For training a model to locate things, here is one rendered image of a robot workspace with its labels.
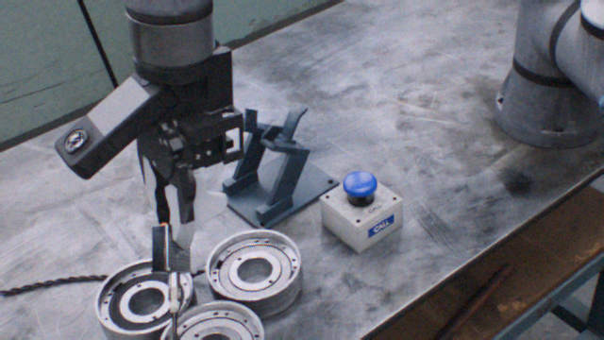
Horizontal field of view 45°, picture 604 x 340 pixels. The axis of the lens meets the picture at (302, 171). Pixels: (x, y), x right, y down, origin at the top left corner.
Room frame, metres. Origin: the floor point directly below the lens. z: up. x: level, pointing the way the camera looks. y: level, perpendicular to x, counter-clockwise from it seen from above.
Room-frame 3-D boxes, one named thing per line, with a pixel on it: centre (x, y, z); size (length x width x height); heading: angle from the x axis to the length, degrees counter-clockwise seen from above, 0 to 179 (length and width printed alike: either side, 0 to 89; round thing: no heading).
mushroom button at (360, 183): (0.64, -0.07, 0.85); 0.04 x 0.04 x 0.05
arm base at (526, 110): (0.81, -0.35, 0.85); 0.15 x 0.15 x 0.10
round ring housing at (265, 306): (0.56, 0.06, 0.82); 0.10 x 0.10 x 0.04
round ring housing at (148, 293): (0.53, 0.18, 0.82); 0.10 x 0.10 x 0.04
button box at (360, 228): (0.64, -0.07, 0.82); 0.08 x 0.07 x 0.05; 123
